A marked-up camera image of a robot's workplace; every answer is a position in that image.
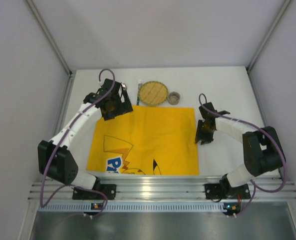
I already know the yellow pikachu placemat cloth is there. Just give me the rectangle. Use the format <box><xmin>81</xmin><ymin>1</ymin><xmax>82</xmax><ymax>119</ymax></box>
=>
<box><xmin>86</xmin><ymin>105</ymin><xmax>199</xmax><ymax>176</ymax></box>

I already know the spoon with green handle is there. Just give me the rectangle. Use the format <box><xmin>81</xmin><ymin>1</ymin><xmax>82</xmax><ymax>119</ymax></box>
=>
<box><xmin>121</xmin><ymin>82</ymin><xmax>127</xmax><ymax>91</ymax></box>

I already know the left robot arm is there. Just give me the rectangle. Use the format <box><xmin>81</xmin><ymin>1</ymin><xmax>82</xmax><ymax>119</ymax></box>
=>
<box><xmin>37</xmin><ymin>79</ymin><xmax>133</xmax><ymax>190</ymax></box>

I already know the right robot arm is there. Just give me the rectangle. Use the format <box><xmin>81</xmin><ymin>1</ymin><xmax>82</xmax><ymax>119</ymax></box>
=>
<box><xmin>195</xmin><ymin>102</ymin><xmax>286</xmax><ymax>195</ymax></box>

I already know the round woven bamboo plate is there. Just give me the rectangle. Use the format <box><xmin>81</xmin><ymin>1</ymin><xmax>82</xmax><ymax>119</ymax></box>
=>
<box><xmin>139</xmin><ymin>81</ymin><xmax>169</xmax><ymax>107</ymax></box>

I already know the speckled ceramic cup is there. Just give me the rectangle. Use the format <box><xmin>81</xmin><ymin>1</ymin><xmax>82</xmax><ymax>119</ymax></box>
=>
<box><xmin>167</xmin><ymin>91</ymin><xmax>181</xmax><ymax>106</ymax></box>

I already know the fork with green handle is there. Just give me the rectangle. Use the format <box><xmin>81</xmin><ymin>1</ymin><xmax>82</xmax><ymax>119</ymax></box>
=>
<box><xmin>136</xmin><ymin>79</ymin><xmax>143</xmax><ymax>106</ymax></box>

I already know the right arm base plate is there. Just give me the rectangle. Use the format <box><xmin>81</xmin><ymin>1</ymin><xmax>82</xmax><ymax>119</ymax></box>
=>
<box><xmin>204</xmin><ymin>183</ymin><xmax>251</xmax><ymax>201</ymax></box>

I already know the left aluminium frame post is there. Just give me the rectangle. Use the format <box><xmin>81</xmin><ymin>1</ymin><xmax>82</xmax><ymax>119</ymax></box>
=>
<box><xmin>25</xmin><ymin>0</ymin><xmax>75</xmax><ymax>76</ymax></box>

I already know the aluminium frame post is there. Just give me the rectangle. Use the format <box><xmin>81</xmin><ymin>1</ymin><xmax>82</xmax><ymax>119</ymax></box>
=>
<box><xmin>25</xmin><ymin>0</ymin><xmax>75</xmax><ymax>76</ymax></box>
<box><xmin>246</xmin><ymin>0</ymin><xmax>294</xmax><ymax>74</ymax></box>

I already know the aluminium mounting rail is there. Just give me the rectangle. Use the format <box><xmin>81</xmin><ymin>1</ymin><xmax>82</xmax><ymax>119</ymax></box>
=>
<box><xmin>28</xmin><ymin>175</ymin><xmax>296</xmax><ymax>202</ymax></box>

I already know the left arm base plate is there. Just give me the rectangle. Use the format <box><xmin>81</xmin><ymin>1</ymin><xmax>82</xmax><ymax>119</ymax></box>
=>
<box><xmin>72</xmin><ymin>184</ymin><xmax>117</xmax><ymax>200</ymax></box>

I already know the slotted cable duct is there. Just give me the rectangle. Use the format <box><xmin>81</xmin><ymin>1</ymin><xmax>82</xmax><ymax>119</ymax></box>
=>
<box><xmin>37</xmin><ymin>201</ymin><xmax>241</xmax><ymax>213</ymax></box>

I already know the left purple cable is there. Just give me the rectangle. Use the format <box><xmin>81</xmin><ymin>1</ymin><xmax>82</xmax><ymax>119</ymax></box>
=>
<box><xmin>39</xmin><ymin>68</ymin><xmax>116</xmax><ymax>217</ymax></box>

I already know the right aluminium frame post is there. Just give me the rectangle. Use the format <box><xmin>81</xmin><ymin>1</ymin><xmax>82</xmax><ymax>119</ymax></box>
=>
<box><xmin>246</xmin><ymin>0</ymin><xmax>294</xmax><ymax>74</ymax></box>

